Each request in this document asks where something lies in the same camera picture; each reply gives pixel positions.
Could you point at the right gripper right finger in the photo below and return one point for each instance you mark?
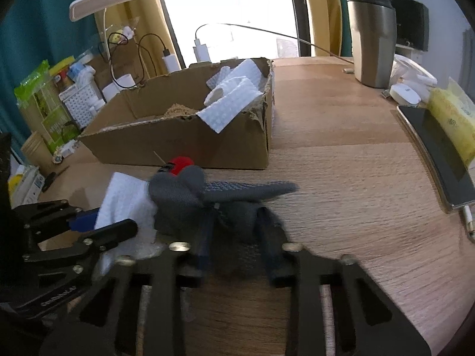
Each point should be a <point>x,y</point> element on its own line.
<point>365,320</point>

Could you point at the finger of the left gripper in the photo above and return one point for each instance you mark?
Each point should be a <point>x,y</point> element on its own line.
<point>94,243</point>
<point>52,218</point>

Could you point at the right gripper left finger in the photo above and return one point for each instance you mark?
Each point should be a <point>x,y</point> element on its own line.
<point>137,305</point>

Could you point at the white cloth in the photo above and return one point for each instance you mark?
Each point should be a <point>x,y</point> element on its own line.
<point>233,90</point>
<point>126,197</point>

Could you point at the grey knit glove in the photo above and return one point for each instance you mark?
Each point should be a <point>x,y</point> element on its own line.
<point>229,227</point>

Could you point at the red round soft object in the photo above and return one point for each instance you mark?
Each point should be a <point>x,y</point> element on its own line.
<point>176,165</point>

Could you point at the clear plastic bubble wrap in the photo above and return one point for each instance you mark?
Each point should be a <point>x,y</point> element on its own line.
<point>145,251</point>

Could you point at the brown cardboard box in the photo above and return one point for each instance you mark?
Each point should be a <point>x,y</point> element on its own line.
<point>130,128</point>

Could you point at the green snack bag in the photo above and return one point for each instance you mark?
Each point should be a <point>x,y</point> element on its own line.
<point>42,109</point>

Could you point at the white plastic basket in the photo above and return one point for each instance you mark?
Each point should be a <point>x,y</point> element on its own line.
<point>79,100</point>

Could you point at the brown sponge in box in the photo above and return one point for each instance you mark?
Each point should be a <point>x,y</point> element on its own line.
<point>179,110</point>

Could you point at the dark tablet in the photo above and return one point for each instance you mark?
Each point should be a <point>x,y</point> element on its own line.
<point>452,179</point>

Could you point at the white cloth in box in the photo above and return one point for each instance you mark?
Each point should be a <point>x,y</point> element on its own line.
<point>233,90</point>

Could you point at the white desk lamp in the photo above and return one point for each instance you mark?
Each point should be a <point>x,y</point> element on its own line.
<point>79,9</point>

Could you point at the yellow curtain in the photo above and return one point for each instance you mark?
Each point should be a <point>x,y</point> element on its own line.
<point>151,19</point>

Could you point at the yellow tissue pack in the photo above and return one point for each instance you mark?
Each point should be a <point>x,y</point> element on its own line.
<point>454,111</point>

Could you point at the white computer mouse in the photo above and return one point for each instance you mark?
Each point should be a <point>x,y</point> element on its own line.
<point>404,95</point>

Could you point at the steel travel tumbler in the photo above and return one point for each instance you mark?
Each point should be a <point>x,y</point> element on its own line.
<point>373,29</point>

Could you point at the black monitor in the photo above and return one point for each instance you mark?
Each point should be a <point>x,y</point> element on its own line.
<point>412,20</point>

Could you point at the white charger with black cable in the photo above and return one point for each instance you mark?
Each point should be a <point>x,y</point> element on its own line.
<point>170,60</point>

